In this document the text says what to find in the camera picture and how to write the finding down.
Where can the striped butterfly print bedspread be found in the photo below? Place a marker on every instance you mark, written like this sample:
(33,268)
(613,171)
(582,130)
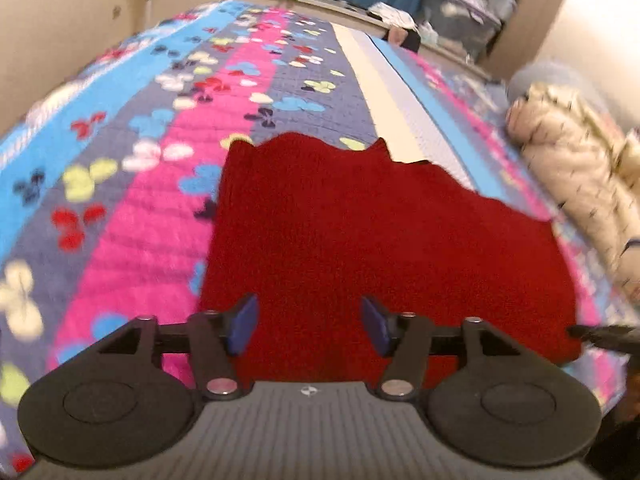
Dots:
(125,170)

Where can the grey patterned storage bag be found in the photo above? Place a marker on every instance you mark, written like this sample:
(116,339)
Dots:
(460,15)

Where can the cream quilted jacket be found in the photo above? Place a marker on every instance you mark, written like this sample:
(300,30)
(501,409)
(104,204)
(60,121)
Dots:
(575,160)

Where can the red knit sweater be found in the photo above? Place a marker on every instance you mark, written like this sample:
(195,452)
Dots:
(360,230)

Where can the grey pillow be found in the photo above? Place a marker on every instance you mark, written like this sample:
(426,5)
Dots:
(550,72)

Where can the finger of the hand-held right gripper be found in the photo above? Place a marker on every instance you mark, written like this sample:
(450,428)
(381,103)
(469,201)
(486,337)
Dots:
(607,336)

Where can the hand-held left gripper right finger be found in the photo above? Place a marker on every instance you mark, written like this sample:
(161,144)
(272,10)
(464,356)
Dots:
(375,325)

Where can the pile of light clothes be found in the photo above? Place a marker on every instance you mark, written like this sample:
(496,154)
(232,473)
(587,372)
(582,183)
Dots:
(392,14)

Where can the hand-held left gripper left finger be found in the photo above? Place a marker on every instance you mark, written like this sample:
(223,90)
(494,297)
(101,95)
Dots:
(245,322)

